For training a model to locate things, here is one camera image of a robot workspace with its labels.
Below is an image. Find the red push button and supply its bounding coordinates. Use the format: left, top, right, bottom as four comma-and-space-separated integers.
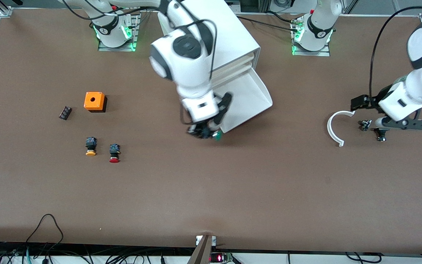
109, 144, 121, 163

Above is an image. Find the yellow push button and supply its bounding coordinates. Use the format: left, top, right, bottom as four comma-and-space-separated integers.
85, 137, 97, 157

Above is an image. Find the white curved plastic part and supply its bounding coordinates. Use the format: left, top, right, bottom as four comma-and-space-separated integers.
327, 110, 356, 147

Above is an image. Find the orange box with hole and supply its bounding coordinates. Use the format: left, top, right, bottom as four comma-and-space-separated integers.
84, 92, 108, 113

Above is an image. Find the device with red light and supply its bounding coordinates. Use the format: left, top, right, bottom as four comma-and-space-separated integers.
210, 252, 234, 263

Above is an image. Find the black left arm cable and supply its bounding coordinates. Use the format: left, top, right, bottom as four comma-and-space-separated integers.
369, 5, 422, 99

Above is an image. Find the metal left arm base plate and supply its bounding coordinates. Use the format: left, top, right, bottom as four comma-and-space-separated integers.
292, 18, 331, 57

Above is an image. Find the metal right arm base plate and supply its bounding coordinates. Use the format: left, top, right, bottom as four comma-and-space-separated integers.
98, 10, 140, 52

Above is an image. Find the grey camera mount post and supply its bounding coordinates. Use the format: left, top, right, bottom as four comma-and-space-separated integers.
187, 235, 217, 264

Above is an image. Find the black cable to arm base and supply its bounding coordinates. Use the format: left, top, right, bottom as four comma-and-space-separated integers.
236, 11, 299, 28

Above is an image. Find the black looped table cable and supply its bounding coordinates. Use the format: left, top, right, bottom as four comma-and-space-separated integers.
25, 213, 64, 243

